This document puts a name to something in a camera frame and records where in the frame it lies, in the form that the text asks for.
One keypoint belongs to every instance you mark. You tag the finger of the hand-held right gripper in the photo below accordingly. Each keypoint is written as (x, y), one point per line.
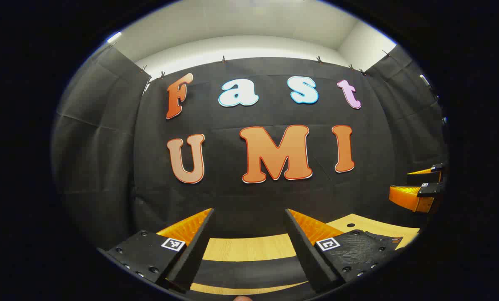
(427, 176)
(412, 197)

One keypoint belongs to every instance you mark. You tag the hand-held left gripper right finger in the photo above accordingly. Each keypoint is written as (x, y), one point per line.
(306, 259)

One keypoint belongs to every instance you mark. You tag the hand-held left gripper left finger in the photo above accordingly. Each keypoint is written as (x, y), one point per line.
(195, 255)

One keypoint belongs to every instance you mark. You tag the dark blue jeans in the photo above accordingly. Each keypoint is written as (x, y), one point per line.
(249, 271)

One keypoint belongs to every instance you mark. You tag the ceiling light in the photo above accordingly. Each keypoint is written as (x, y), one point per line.
(113, 37)

